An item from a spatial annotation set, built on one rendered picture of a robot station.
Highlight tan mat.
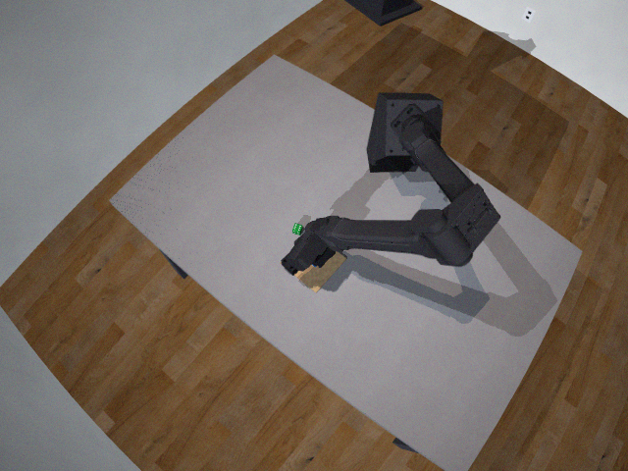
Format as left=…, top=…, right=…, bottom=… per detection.
left=294, top=251, right=346, bottom=292

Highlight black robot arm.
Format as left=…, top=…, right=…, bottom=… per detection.
left=281, top=104, right=500, bottom=275

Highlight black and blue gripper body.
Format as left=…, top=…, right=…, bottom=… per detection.
left=312, top=247, right=336, bottom=268

